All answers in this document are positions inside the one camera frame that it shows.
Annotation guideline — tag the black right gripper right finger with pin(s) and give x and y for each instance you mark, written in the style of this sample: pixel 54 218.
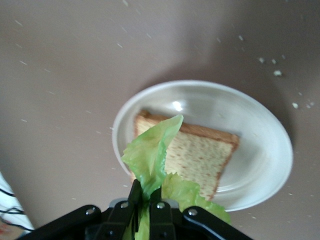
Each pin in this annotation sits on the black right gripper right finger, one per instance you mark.
pixel 161 220

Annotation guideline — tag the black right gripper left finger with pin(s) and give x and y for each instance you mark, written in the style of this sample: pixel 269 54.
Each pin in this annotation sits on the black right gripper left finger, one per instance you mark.
pixel 117 222

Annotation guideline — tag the green lettuce leaf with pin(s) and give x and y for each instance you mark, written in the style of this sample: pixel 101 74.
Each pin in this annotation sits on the green lettuce leaf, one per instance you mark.
pixel 152 150

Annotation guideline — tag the brown bread slice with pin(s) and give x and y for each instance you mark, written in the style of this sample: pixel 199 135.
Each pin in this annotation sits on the brown bread slice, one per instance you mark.
pixel 200 155

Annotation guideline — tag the beige plate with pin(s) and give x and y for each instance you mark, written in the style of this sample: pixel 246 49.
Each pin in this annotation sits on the beige plate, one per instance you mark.
pixel 250 112

